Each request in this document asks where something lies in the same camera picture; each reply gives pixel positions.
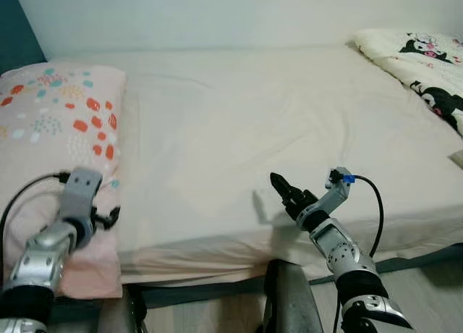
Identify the pink pillow with coloured dots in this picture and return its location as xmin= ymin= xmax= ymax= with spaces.
xmin=0 ymin=64 xmax=128 ymax=299

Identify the cream cartoon print blanket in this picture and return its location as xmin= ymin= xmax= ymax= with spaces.
xmin=353 ymin=28 xmax=463 ymax=135

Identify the teal upholstered headboard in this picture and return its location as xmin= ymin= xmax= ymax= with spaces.
xmin=0 ymin=0 xmax=48 ymax=75

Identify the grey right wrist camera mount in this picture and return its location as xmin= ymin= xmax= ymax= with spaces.
xmin=310 ymin=166 xmax=355 ymax=219

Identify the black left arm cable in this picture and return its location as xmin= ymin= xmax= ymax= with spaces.
xmin=0 ymin=172 xmax=72 ymax=261

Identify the dark teal bed frame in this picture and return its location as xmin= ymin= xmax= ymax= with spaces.
xmin=119 ymin=243 xmax=463 ymax=309

